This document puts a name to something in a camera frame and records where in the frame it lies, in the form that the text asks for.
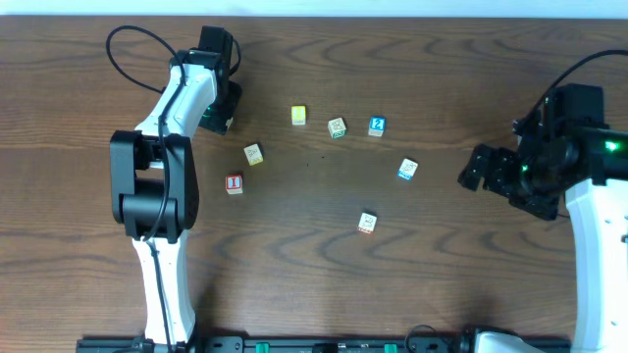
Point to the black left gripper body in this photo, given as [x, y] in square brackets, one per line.
[222, 118]

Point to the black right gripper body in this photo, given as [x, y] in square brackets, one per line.
[497, 173]

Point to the red letter I block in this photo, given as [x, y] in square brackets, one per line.
[234, 184]

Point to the blue number 2 block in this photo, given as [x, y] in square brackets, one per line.
[377, 126]

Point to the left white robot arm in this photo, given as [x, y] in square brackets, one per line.
[155, 192]

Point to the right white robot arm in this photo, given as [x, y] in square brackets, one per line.
[586, 169]

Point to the yellow airplane picture block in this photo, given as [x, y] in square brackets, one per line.
[253, 154]

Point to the yellow top letter block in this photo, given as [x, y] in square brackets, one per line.
[298, 115]

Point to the blue edged picture block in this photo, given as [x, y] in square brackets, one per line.
[407, 169]

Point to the green picture wooden block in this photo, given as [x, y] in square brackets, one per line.
[337, 127]

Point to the red edged picture block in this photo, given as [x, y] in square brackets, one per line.
[367, 223]

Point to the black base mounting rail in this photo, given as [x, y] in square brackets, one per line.
[236, 344]

